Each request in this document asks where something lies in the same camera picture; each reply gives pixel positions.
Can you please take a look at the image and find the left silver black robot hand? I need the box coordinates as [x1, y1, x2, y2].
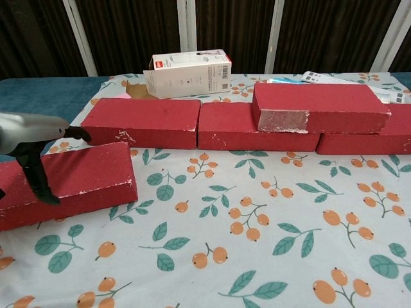
[0, 112, 92, 206]

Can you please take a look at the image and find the red brick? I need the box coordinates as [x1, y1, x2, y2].
[0, 141, 139, 232]
[251, 82, 392, 135]
[80, 98, 202, 151]
[197, 101, 321, 152]
[316, 103, 411, 156]

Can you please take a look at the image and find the brown cardboard piece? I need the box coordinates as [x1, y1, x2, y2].
[125, 80, 152, 99]

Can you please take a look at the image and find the dark pleated curtain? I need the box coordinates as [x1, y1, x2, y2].
[0, 0, 411, 78]

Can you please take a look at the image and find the white product carton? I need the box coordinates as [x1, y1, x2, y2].
[143, 49, 232, 98]

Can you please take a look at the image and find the floral print tablecloth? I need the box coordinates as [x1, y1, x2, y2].
[0, 72, 411, 308]

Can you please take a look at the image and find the blue and clear film roll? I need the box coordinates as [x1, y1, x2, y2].
[268, 76, 304, 86]

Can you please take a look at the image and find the slim white long box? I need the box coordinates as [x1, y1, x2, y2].
[301, 75, 411, 105]

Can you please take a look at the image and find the white metal frame pole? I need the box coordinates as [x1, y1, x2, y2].
[62, 0, 97, 77]
[369, 0, 411, 73]
[176, 0, 197, 54]
[265, 0, 285, 74]

